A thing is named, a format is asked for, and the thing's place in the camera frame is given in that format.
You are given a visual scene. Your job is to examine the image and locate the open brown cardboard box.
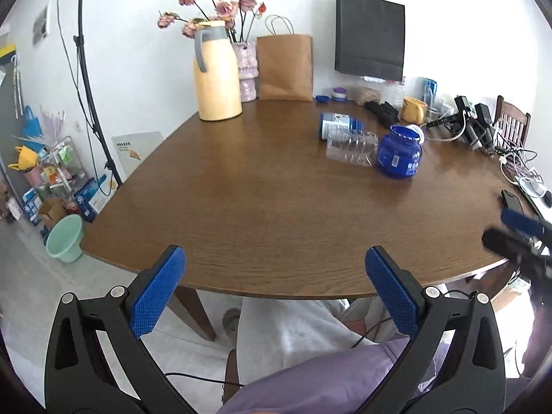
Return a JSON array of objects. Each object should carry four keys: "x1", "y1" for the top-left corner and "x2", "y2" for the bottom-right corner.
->
[{"x1": 38, "y1": 198, "x2": 68, "y2": 230}]

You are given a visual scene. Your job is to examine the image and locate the wooden chair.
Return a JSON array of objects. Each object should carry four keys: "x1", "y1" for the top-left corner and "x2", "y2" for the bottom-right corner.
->
[{"x1": 494, "y1": 95, "x2": 532, "y2": 149}]

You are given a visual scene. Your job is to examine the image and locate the black paper bag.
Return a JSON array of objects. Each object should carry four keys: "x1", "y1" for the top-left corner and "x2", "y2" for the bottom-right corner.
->
[{"x1": 335, "y1": 0, "x2": 405, "y2": 82}]

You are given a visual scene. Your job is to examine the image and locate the yellow thermos jug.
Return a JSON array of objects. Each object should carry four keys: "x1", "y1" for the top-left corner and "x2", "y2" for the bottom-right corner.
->
[{"x1": 192, "y1": 20, "x2": 243, "y2": 122}]

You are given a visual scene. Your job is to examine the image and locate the white printed board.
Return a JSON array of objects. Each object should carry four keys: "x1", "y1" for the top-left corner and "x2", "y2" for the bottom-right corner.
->
[{"x1": 111, "y1": 131, "x2": 165, "y2": 182}]

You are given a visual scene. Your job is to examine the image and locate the black cable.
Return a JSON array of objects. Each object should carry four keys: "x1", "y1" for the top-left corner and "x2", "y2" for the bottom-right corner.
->
[{"x1": 164, "y1": 317, "x2": 394, "y2": 391}]

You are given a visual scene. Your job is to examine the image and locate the beige woven pouch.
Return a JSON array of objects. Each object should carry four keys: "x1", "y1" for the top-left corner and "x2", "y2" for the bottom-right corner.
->
[{"x1": 354, "y1": 86, "x2": 384, "y2": 105}]

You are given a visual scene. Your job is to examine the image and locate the person's white trouser leg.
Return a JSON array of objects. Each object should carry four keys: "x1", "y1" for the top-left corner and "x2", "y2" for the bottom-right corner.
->
[{"x1": 236, "y1": 297, "x2": 391, "y2": 374}]

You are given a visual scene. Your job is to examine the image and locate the pink ribbed vase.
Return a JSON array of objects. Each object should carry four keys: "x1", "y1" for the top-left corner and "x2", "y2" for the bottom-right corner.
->
[{"x1": 232, "y1": 41, "x2": 260, "y2": 103}]

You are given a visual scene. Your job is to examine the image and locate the blue white carton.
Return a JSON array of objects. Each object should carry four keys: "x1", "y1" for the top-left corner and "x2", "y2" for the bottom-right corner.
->
[{"x1": 420, "y1": 77, "x2": 439, "y2": 105}]

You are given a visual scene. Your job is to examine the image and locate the black phone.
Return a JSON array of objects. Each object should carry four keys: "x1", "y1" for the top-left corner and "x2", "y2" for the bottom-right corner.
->
[{"x1": 501, "y1": 189, "x2": 525, "y2": 217}]

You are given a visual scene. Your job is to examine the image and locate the blue cardboard box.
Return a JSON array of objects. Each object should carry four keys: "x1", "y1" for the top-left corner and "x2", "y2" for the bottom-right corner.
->
[{"x1": 72, "y1": 174, "x2": 110, "y2": 223}]

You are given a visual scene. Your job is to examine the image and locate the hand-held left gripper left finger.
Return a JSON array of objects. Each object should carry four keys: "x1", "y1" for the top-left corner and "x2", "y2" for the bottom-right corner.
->
[{"x1": 44, "y1": 245, "x2": 199, "y2": 414}]

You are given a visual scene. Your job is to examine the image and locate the metal storage cart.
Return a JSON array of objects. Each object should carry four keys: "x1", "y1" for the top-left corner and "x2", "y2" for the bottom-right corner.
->
[{"x1": 33, "y1": 136, "x2": 87, "y2": 208}]

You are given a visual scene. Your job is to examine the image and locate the black charger devices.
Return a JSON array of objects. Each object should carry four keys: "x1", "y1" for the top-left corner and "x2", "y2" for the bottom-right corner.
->
[{"x1": 425, "y1": 95, "x2": 497, "y2": 152}]

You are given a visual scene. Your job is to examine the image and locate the brown paper bag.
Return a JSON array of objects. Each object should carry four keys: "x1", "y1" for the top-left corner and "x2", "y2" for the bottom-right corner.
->
[{"x1": 256, "y1": 14, "x2": 313, "y2": 103}]

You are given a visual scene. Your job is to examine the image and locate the white flat device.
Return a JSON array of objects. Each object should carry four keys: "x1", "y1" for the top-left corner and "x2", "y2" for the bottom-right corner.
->
[{"x1": 514, "y1": 174, "x2": 552, "y2": 225}]

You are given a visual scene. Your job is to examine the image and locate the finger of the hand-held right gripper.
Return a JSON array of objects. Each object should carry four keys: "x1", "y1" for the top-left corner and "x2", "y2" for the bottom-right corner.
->
[
  {"x1": 500, "y1": 209, "x2": 552, "y2": 238},
  {"x1": 482, "y1": 227, "x2": 545, "y2": 265}
]

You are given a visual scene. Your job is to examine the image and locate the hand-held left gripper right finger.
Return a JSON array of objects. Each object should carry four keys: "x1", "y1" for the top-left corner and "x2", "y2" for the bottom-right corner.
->
[{"x1": 357, "y1": 246, "x2": 506, "y2": 414}]

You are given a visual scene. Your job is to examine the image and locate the tangle of white cables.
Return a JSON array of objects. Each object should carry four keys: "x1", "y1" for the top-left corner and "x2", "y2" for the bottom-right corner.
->
[{"x1": 492, "y1": 131, "x2": 545, "y2": 182}]

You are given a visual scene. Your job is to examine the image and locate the yellow mug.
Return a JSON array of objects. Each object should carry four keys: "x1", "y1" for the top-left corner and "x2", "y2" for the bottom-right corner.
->
[{"x1": 402, "y1": 97, "x2": 427, "y2": 124}]

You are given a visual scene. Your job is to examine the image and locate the green plastic basin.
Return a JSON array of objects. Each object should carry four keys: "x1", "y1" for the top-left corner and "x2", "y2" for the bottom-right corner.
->
[{"x1": 46, "y1": 214, "x2": 84, "y2": 264}]

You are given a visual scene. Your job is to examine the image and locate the blue tote bag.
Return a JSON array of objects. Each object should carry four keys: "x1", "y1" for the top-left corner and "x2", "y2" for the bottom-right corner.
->
[{"x1": 22, "y1": 104, "x2": 46, "y2": 139}]

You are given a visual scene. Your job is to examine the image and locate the black light stand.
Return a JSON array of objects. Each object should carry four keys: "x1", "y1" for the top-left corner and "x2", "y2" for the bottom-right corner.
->
[{"x1": 45, "y1": 0, "x2": 124, "y2": 187}]

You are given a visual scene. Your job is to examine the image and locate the blue plastic jar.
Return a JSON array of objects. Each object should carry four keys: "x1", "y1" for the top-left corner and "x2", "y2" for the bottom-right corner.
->
[{"x1": 376, "y1": 125, "x2": 424, "y2": 178}]

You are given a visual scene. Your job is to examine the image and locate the clear plastic bottle blue label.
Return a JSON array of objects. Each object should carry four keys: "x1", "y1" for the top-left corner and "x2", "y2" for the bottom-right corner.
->
[{"x1": 326, "y1": 131, "x2": 379, "y2": 167}]

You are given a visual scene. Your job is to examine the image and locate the yellow bag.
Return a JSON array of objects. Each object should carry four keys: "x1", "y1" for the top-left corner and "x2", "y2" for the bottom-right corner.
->
[{"x1": 8, "y1": 146, "x2": 40, "y2": 172}]

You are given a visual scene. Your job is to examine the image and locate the grey slipper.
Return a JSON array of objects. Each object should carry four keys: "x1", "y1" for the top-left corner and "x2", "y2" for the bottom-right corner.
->
[{"x1": 221, "y1": 307, "x2": 241, "y2": 337}]

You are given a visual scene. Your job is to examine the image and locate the blue labelled clear bottle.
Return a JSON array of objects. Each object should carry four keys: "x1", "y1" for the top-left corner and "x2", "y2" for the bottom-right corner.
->
[{"x1": 318, "y1": 112, "x2": 366, "y2": 140}]

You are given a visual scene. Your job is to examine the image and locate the person's purple clothing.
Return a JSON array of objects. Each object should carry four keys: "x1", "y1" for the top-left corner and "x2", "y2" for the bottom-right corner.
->
[{"x1": 218, "y1": 335, "x2": 451, "y2": 414}]

